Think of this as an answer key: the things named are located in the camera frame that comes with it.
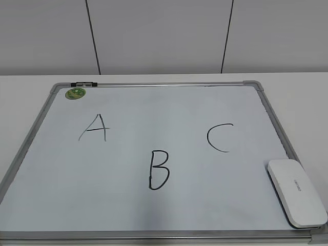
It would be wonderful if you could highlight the green round magnet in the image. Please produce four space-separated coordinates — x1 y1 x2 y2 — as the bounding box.
65 88 86 100

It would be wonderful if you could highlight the white whiteboard eraser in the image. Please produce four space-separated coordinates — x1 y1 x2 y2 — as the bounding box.
268 159 327 229

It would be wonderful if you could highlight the white framed whiteboard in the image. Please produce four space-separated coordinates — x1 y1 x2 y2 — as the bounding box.
1 81 327 244

